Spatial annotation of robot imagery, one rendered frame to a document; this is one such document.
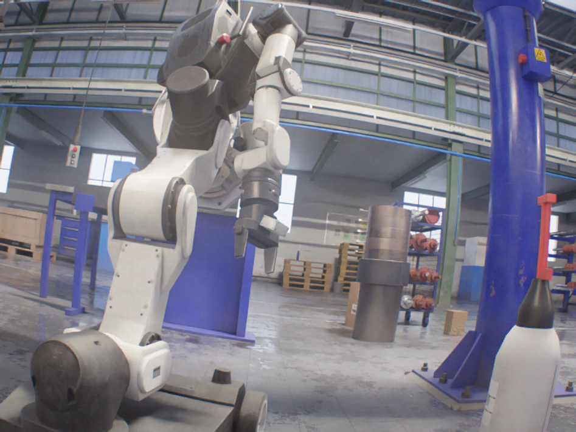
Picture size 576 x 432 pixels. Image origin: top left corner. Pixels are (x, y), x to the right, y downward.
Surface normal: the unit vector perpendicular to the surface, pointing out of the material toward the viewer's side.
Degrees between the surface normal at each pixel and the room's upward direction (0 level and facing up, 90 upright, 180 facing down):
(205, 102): 114
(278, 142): 75
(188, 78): 60
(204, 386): 45
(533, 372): 90
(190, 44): 79
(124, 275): 67
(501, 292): 90
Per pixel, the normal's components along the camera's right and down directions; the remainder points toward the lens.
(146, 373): 0.98, 0.11
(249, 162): -0.58, -0.40
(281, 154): 0.82, -0.21
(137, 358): -0.06, -0.54
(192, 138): -0.17, 0.79
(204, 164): 0.82, 0.25
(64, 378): 0.07, -0.32
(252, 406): 0.04, -0.80
